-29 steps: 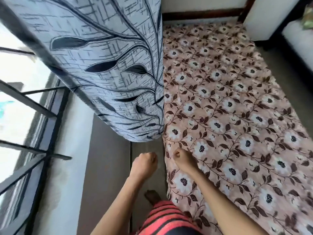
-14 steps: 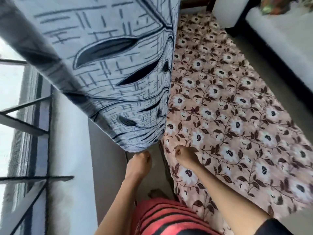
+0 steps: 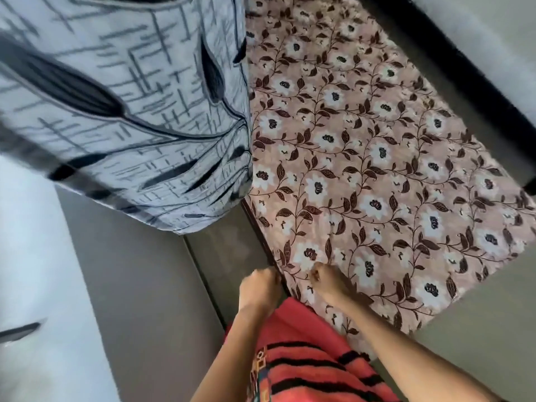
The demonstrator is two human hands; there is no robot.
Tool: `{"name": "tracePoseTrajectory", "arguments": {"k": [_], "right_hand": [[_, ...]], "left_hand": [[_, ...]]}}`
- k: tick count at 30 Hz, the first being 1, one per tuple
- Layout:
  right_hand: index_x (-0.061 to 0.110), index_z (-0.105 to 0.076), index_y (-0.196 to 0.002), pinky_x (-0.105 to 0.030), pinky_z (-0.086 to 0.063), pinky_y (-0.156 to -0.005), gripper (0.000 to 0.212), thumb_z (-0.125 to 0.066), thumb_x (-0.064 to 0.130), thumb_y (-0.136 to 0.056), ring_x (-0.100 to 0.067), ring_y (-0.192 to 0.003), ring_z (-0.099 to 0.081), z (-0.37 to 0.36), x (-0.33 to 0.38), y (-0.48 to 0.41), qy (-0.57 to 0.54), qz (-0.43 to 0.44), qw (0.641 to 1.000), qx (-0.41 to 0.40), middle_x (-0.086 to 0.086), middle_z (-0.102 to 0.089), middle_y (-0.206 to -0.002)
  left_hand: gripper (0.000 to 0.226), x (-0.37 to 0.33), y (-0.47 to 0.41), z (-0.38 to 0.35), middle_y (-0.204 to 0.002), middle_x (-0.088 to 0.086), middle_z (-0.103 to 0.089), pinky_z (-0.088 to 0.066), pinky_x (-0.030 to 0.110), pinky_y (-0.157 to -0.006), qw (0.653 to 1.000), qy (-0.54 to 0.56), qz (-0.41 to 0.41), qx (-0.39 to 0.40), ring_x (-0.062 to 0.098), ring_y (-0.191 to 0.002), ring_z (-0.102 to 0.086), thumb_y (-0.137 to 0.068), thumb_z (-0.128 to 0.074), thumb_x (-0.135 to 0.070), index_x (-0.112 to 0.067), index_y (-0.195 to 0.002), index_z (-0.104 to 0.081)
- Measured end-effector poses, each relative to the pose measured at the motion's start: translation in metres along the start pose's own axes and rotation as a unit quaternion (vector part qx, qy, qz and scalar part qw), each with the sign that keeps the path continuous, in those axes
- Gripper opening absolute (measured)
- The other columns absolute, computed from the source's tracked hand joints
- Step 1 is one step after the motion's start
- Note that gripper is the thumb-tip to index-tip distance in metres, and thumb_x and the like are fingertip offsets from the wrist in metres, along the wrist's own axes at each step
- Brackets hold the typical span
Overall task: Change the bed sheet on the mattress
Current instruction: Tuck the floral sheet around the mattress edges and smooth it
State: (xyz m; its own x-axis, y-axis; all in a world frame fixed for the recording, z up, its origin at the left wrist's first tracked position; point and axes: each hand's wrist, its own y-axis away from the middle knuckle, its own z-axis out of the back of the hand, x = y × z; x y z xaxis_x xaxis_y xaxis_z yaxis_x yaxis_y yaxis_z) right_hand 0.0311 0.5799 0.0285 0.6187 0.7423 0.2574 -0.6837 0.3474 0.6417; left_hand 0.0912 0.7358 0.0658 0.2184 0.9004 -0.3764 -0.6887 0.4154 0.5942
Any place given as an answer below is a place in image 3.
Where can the person's left hand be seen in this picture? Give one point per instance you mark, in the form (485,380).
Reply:
(259,290)

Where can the person's right hand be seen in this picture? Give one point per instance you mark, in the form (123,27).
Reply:
(333,286)

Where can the pink floral bed sheet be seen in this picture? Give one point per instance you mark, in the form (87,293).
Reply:
(377,163)

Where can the person's left forearm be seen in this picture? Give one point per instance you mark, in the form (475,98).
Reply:
(230,360)

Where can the person's right forearm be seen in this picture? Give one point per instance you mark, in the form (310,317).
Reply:
(410,360)

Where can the person's pink garment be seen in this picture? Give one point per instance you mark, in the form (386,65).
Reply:
(310,364)

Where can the wide blue leaf print curtain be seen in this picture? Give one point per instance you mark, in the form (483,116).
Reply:
(125,100)

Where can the black framed white daybed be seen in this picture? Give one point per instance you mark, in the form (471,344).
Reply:
(460,66)

